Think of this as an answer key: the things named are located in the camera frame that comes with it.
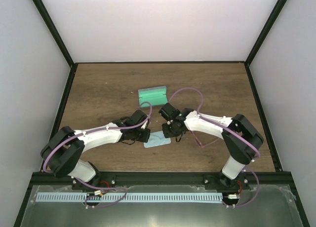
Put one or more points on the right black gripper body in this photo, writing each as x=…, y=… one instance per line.
x=172, y=132

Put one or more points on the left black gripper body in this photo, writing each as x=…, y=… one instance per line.
x=139, y=137

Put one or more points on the light blue cleaning cloth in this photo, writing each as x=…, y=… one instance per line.
x=157, y=139

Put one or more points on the blue green glasses case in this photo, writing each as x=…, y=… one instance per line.
x=156, y=96

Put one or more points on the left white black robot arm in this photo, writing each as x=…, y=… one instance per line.
x=62, y=153

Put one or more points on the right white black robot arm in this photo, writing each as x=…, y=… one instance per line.
x=240, y=137

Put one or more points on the shiny metal front plate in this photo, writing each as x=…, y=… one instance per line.
x=266, y=206

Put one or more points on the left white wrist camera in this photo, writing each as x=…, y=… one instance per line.
x=145, y=125

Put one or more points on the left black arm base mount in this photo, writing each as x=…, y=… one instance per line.
x=94, y=183

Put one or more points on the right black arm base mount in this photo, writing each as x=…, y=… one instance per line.
x=217, y=181

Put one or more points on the light blue slotted cable duct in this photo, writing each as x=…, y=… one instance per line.
x=131, y=197

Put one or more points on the black aluminium frame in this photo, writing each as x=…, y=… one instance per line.
x=268, y=176

